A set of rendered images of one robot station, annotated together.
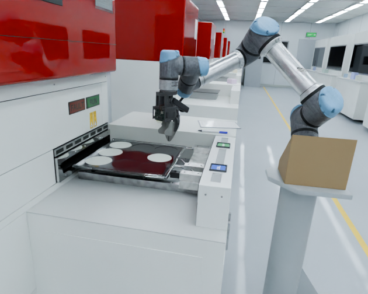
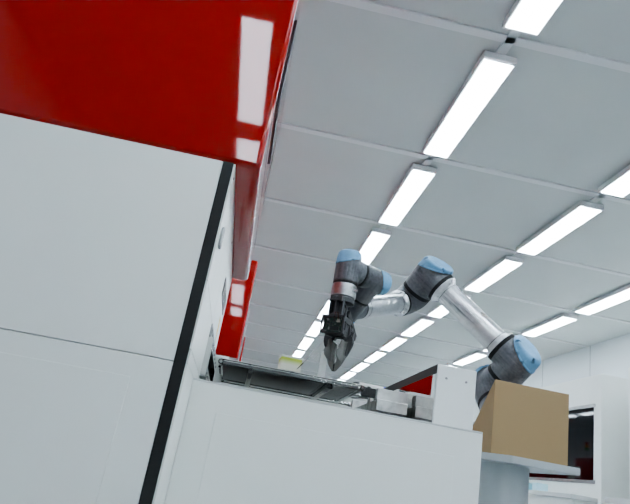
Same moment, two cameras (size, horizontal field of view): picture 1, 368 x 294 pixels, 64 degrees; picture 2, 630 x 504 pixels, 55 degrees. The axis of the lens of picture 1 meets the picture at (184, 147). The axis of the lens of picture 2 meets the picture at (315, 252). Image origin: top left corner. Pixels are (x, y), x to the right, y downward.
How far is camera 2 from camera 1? 1.01 m
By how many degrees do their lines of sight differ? 41
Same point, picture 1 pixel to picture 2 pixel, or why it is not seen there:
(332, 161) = (546, 421)
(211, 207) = (453, 397)
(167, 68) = (350, 268)
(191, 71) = (374, 281)
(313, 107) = (508, 356)
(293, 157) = (499, 411)
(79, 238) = (273, 426)
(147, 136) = not seen: hidden behind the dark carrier
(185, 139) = not seen: hidden behind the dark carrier
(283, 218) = not seen: outside the picture
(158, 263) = (391, 468)
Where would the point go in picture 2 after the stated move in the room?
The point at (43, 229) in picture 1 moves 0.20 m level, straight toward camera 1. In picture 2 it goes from (213, 410) to (279, 416)
